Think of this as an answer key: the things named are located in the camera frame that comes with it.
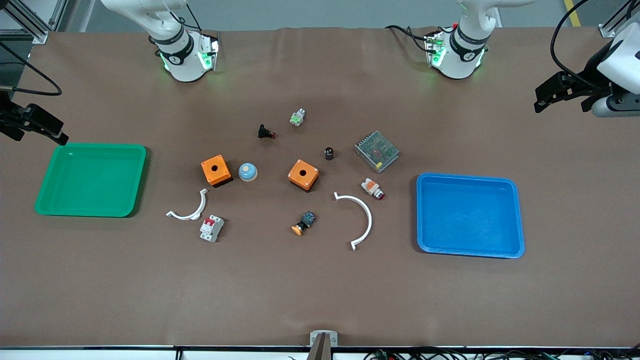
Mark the white red circuit breaker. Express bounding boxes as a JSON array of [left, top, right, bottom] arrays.
[[199, 214, 225, 243]]

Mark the green plastic tray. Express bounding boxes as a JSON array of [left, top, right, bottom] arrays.
[[34, 143, 148, 218]]

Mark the blue plastic tray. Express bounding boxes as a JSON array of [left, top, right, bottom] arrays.
[[416, 172, 526, 259]]

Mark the metal mesh power supply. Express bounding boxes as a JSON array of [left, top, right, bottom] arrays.
[[354, 130, 401, 174]]

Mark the orange mushroom push button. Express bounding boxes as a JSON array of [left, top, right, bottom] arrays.
[[291, 210, 317, 236]]

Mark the brown table mat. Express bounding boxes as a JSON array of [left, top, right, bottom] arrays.
[[0, 26, 640, 349]]

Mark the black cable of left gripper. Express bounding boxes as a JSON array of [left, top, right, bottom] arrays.
[[550, 0, 640, 83]]

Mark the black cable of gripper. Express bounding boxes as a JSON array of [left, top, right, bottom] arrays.
[[550, 0, 640, 83], [0, 41, 63, 97]]

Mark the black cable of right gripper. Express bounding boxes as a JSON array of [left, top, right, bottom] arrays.
[[0, 41, 63, 97]]

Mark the aluminium frame profile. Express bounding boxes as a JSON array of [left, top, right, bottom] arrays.
[[599, 0, 640, 39], [0, 0, 68, 45]]

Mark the black cable at arm base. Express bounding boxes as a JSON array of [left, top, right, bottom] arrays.
[[385, 24, 437, 53]]

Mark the small white curved bracket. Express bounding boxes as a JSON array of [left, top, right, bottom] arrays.
[[166, 188, 209, 221]]

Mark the orange button enclosure box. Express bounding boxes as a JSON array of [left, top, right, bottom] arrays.
[[287, 159, 320, 193], [200, 154, 234, 188]]

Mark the red orange white switch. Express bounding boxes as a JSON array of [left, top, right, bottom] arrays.
[[361, 178, 386, 201]]

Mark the large white curved bracket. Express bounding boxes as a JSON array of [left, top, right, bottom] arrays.
[[334, 192, 373, 252]]

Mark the grey metal camera bracket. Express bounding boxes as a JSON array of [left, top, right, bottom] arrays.
[[306, 330, 340, 360]]

